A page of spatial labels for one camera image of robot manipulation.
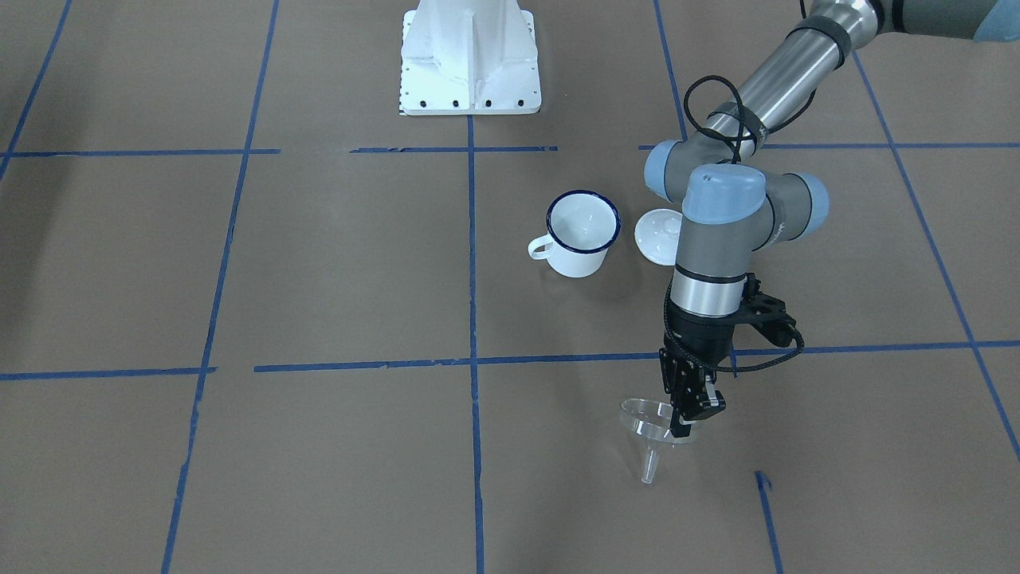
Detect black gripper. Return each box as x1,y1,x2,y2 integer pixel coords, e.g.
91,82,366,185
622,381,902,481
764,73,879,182
660,308,737,438

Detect clear glass funnel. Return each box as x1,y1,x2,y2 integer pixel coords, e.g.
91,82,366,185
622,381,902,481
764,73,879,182
618,397,700,486

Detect white enamel cup lid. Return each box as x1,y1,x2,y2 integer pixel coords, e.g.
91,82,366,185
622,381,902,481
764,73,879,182
634,210,684,266

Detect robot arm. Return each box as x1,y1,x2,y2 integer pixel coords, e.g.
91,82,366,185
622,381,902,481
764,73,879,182
644,1,1018,439

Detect white enamel cup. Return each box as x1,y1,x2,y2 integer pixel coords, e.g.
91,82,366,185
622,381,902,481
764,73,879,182
526,190,622,277

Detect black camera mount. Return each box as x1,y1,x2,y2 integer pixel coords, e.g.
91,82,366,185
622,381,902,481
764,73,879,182
736,273,804,348

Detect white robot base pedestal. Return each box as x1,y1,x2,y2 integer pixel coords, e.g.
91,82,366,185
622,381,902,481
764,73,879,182
398,1,543,116

